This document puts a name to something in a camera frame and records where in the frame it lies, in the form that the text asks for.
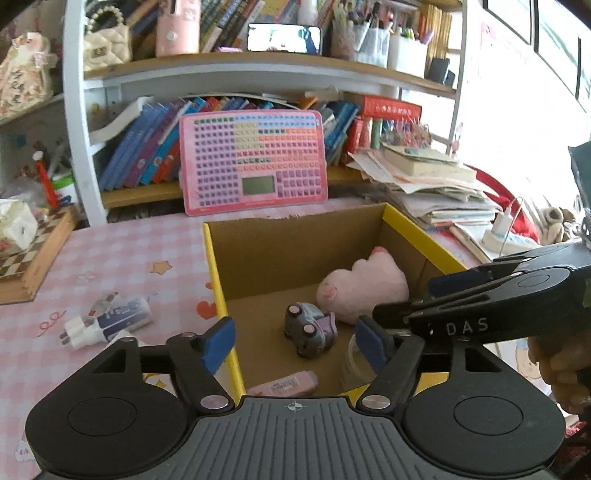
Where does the white blue spray bottle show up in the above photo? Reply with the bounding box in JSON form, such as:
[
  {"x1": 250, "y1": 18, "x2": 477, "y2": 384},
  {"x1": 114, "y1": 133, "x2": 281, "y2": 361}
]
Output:
[{"x1": 82, "y1": 297, "x2": 152, "y2": 345}]

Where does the small white plug charger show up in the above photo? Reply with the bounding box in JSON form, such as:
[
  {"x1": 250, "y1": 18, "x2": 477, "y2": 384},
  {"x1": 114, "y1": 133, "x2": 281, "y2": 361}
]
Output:
[{"x1": 59, "y1": 316, "x2": 103, "y2": 350}]

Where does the person right hand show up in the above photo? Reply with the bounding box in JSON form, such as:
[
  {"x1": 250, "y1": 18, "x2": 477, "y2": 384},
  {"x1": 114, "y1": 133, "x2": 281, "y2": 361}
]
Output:
[{"x1": 528, "y1": 330, "x2": 590, "y2": 414}]

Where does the clear tape roll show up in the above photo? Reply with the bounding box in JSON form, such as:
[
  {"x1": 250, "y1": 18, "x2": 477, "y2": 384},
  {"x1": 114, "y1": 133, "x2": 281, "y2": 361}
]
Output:
[{"x1": 341, "y1": 335, "x2": 377, "y2": 391}]

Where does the pink plush toy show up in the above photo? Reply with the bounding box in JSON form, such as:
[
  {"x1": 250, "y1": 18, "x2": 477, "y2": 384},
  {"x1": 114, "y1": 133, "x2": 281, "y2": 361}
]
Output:
[{"x1": 315, "y1": 246, "x2": 410, "y2": 325}]

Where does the white power strip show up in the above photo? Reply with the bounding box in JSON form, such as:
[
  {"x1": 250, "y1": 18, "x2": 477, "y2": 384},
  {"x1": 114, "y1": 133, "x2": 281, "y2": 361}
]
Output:
[{"x1": 482, "y1": 229, "x2": 539, "y2": 256}]

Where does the grey purple toy car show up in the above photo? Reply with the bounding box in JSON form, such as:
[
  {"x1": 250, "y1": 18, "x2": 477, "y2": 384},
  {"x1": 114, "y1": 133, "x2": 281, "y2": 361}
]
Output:
[{"x1": 283, "y1": 302, "x2": 338, "y2": 359}]

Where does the pink eraser block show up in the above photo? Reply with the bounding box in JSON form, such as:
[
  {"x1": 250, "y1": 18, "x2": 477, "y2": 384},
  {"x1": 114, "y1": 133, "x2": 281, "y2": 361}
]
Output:
[{"x1": 246, "y1": 371, "x2": 318, "y2": 397}]

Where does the stack of papers and books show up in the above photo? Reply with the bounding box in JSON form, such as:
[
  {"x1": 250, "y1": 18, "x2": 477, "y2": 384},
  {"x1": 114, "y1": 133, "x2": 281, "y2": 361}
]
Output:
[{"x1": 348, "y1": 143, "x2": 501, "y2": 227}]

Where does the yellow cardboard box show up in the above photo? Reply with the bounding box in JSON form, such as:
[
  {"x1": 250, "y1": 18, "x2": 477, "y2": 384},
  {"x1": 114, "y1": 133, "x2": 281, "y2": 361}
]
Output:
[{"x1": 204, "y1": 204, "x2": 466, "y2": 397}]

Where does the red book box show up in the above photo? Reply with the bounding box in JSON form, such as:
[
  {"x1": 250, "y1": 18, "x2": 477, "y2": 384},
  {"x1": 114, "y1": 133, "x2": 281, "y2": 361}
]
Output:
[{"x1": 344, "y1": 93, "x2": 422, "y2": 122}]

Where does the wooden chess board box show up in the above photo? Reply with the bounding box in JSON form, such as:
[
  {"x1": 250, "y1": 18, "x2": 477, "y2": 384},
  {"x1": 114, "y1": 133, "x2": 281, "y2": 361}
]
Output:
[{"x1": 0, "y1": 206, "x2": 78, "y2": 305}]

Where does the pink keyboard learning toy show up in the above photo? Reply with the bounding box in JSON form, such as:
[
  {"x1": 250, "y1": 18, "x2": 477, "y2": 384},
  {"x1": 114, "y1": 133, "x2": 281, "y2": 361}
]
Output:
[{"x1": 179, "y1": 109, "x2": 329, "y2": 216}]

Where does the row of blue books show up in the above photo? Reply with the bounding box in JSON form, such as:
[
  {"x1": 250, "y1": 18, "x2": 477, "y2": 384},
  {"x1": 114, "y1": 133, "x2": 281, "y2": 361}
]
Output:
[{"x1": 98, "y1": 96, "x2": 217, "y2": 192}]

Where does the floral tissue pack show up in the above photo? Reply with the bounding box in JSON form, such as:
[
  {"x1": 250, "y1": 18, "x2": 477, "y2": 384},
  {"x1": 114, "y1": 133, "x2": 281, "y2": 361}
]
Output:
[{"x1": 0, "y1": 199, "x2": 38, "y2": 257}]

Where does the smartphone on shelf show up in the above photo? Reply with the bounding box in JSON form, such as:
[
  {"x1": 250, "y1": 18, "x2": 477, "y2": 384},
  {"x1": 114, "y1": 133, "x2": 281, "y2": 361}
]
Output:
[{"x1": 246, "y1": 23, "x2": 322, "y2": 56}]

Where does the pink lucky cat figurine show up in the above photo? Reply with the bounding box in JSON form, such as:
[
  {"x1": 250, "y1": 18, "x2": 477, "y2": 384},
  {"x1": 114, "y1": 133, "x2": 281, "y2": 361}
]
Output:
[{"x1": 1, "y1": 32, "x2": 57, "y2": 120}]

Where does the cream quilted pearl handbag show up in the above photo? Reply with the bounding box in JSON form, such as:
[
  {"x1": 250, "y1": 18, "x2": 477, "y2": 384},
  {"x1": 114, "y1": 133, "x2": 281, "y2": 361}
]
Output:
[{"x1": 83, "y1": 3, "x2": 132, "y2": 72}]

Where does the pink cylinder container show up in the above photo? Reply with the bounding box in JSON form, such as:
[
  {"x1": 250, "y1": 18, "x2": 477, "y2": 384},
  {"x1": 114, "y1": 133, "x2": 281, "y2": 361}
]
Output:
[{"x1": 155, "y1": 0, "x2": 201, "y2": 58}]

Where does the white bookshelf frame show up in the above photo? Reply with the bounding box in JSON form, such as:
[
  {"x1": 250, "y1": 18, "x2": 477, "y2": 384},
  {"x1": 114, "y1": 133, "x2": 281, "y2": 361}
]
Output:
[{"x1": 62, "y1": 1, "x2": 462, "y2": 227}]

